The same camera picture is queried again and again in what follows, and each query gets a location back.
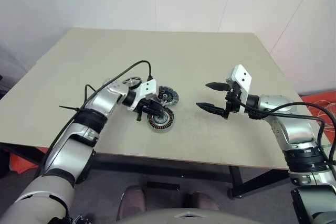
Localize grey robot torso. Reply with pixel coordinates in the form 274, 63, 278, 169
115, 207, 263, 224

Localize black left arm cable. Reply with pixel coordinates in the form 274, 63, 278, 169
34, 60, 154, 180

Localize dark brown rounded shape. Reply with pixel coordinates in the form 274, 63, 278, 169
182, 191, 220, 211
117, 185, 146, 221

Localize black zip tie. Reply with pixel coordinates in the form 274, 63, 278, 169
59, 105, 85, 113

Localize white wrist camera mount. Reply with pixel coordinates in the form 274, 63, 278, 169
225, 64, 253, 114
127, 78, 159, 112

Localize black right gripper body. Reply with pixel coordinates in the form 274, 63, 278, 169
225, 83, 244, 113

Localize orange cloth with white cords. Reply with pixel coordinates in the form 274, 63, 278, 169
299, 91, 336, 162

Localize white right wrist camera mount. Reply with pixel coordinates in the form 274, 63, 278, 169
225, 64, 253, 114

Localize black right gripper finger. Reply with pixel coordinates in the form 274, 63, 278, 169
196, 102, 228, 120
205, 82, 229, 92

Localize black round motor lid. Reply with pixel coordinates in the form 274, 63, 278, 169
156, 85, 181, 106

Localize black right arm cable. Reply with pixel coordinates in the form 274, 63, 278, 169
230, 95, 336, 172

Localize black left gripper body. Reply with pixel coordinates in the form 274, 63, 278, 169
136, 97, 161, 112

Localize small orange cloth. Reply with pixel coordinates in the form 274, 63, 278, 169
9, 153, 40, 175

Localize tangled white cords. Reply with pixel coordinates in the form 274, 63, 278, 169
313, 99, 336, 133

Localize black metal table frame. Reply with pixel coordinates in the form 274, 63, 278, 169
0, 142, 292, 200

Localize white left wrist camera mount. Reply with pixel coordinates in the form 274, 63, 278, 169
127, 78, 159, 112

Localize silver spoked rotor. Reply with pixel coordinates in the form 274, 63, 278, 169
122, 76, 143, 91

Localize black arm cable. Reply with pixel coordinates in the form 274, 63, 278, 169
230, 95, 336, 172
34, 60, 154, 180

